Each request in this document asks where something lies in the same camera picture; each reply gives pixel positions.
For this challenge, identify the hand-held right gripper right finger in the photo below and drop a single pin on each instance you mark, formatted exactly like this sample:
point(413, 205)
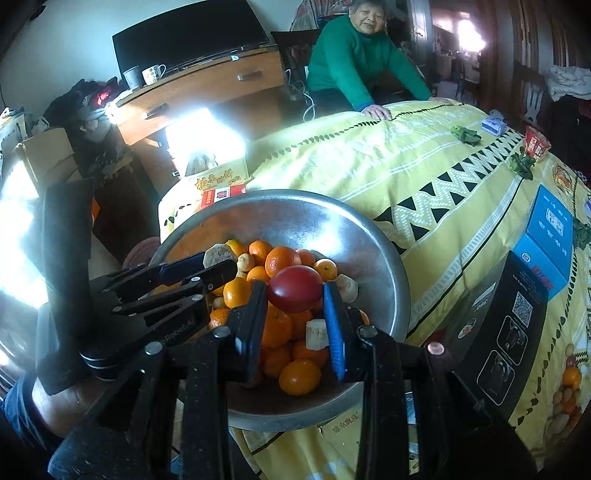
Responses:
point(334, 332)

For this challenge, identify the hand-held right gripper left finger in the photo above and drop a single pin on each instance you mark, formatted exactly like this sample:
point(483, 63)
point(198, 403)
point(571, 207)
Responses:
point(251, 332)

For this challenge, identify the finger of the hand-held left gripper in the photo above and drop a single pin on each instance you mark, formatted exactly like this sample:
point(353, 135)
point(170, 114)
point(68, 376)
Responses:
point(184, 270)
point(217, 274)

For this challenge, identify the red tomato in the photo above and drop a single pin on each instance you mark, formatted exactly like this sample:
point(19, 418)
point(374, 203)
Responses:
point(293, 288)
point(572, 361)

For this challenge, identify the metal bowl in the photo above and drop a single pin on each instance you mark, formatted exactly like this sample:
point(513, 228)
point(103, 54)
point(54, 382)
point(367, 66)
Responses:
point(323, 230)

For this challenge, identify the person's left forearm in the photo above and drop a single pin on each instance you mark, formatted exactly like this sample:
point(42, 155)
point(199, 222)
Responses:
point(60, 410)

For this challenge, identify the pale cut root chunk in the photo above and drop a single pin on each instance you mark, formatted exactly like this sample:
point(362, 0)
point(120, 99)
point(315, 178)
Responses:
point(317, 333)
point(217, 254)
point(346, 288)

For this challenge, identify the pile of small oranges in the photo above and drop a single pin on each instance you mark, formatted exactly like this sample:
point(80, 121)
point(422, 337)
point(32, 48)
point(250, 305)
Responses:
point(281, 258)

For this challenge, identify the red flat box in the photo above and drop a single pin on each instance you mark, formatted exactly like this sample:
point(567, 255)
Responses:
point(222, 196)

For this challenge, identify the yellow gift box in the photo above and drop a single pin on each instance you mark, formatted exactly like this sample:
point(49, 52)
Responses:
point(217, 171)

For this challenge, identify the brown cardboard box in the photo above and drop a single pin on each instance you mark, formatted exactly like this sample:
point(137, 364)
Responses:
point(46, 157)

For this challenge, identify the black printed box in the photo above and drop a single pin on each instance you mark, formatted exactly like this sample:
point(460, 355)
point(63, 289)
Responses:
point(498, 332)

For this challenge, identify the dark clothes pile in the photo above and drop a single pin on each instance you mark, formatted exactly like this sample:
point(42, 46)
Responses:
point(78, 104)

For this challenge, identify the wooden television cabinet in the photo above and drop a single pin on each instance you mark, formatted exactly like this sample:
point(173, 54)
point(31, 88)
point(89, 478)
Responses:
point(207, 78)

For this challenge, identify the white dotted mug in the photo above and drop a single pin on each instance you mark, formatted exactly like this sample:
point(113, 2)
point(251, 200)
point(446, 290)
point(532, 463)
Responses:
point(152, 74)

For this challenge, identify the grey cup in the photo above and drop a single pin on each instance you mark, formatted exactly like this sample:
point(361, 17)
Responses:
point(131, 77)

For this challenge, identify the black television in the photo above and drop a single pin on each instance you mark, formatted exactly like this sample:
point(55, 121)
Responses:
point(184, 37)

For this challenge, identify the blue and green cardboard box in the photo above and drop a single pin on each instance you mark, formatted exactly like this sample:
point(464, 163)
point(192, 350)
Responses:
point(547, 230)

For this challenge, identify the dark chair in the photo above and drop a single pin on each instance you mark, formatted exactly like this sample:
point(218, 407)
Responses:
point(291, 50)

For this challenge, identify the green leafy vegetable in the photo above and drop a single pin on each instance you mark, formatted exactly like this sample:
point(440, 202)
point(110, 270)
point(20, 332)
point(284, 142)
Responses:
point(466, 134)
point(521, 164)
point(582, 233)

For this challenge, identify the large orange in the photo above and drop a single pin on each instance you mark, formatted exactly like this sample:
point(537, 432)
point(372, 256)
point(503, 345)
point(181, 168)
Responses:
point(571, 377)

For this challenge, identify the blue tissue packet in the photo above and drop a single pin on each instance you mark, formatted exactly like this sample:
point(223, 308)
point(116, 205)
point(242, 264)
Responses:
point(493, 123)

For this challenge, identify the red snack packet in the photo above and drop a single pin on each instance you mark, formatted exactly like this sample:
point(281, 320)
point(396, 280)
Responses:
point(536, 145)

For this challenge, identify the wooden chair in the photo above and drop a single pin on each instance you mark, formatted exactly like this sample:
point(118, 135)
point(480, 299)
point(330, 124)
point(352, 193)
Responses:
point(531, 92)

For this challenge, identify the grey door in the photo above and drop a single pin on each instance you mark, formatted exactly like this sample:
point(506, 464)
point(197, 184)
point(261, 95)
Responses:
point(420, 23)

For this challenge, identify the white cloth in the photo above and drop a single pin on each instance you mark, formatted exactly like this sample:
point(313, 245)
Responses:
point(570, 81)

